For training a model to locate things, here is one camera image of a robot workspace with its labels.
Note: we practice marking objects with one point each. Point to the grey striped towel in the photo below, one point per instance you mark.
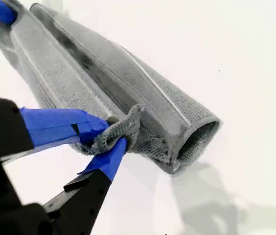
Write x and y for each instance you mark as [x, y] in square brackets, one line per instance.
[140, 98]

